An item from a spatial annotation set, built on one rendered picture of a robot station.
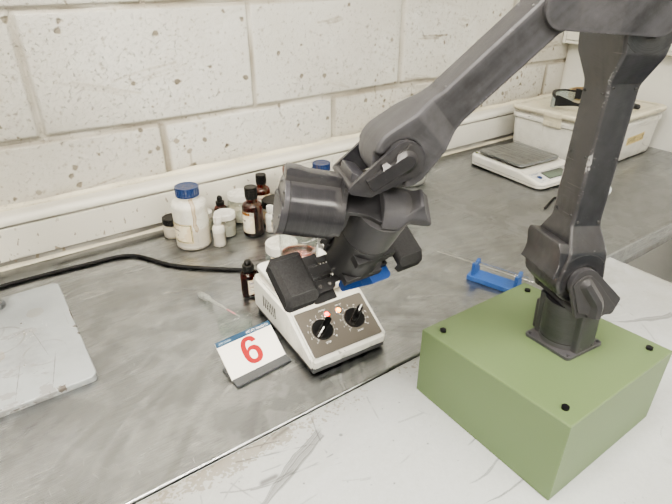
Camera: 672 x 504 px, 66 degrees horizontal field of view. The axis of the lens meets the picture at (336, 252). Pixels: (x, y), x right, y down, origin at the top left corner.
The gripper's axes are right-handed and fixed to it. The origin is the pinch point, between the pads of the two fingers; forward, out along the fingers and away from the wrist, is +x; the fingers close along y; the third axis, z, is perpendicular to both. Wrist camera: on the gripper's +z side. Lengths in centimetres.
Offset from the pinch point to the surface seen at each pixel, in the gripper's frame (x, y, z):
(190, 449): 13.2, 21.5, -9.5
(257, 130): 38, -20, 55
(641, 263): 67, -143, -10
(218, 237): 38.2, 0.0, 30.0
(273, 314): 19.4, 2.6, 4.7
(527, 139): 44, -104, 36
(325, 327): 11.6, -0.9, -2.2
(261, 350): 18.0, 7.1, -0.3
